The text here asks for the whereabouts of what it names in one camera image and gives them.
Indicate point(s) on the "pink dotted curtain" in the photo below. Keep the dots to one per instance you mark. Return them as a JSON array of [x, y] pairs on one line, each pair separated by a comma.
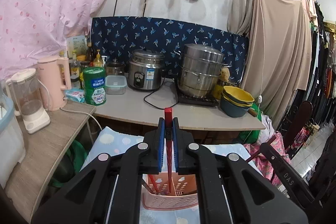
[[50, 8]]

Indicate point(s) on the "dark red chopstick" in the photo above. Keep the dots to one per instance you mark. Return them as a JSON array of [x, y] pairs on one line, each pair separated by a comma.
[[254, 155]]

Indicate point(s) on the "dark wooden chair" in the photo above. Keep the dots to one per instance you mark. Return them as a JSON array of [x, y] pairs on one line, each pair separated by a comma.
[[297, 123]]

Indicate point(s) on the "beige hanging curtain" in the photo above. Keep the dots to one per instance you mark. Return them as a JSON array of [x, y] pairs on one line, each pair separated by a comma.
[[279, 52]]

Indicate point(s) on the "wooden counter shelf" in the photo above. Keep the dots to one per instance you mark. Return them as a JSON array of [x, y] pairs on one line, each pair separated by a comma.
[[45, 148]]

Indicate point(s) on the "stacked yellow blue bowls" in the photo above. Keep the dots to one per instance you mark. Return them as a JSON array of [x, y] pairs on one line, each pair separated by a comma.
[[235, 102]]

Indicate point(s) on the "green plastic bag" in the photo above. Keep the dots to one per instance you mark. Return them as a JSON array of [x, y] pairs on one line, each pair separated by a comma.
[[249, 134]]

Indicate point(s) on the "yellow oil bottle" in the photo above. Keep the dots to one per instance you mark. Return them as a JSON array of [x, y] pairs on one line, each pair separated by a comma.
[[98, 62]]

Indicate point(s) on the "green milk powder can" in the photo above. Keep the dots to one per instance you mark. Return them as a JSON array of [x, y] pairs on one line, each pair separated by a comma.
[[94, 85]]

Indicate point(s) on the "white dish rack bin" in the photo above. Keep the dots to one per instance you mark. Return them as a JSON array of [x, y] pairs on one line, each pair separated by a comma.
[[12, 146]]

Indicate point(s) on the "clear food storage container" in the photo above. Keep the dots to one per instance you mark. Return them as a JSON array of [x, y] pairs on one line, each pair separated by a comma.
[[115, 85]]

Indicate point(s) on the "yellow sponge loofah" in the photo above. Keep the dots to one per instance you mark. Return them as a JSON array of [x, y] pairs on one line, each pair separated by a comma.
[[225, 75]]

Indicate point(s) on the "pink perforated utensil holder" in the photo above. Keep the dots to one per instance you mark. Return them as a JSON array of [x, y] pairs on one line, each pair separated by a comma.
[[183, 196]]

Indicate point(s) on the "navy patterned backsplash cloth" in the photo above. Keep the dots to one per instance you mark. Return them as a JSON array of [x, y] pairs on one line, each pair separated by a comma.
[[118, 36]]

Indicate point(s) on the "blue tissue pack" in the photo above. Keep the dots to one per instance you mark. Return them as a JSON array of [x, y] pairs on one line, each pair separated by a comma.
[[76, 95]]

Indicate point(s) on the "black induction cooktop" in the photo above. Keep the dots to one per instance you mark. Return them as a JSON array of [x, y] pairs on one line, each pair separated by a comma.
[[208, 101]]

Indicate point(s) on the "small glass-lid pot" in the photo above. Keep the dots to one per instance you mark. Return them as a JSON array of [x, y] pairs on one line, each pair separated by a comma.
[[115, 68]]

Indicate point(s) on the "white blender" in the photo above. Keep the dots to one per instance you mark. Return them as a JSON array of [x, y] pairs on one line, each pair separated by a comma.
[[24, 88]]

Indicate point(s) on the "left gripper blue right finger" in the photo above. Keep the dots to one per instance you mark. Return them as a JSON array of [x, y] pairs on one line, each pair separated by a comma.
[[175, 129]]

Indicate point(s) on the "bright red chopstick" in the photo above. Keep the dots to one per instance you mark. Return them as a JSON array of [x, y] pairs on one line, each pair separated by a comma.
[[168, 137]]

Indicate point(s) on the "pink electric kettle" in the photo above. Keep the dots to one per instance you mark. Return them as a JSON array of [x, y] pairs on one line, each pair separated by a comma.
[[54, 74]]

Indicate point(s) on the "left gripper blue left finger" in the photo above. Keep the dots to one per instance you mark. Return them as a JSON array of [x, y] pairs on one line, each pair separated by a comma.
[[161, 130]]

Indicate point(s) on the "silver rice cooker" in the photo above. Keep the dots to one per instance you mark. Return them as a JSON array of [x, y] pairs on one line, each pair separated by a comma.
[[145, 70]]

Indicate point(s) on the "stainless steel steamer pot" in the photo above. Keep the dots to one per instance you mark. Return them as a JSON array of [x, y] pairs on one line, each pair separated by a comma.
[[200, 69]]

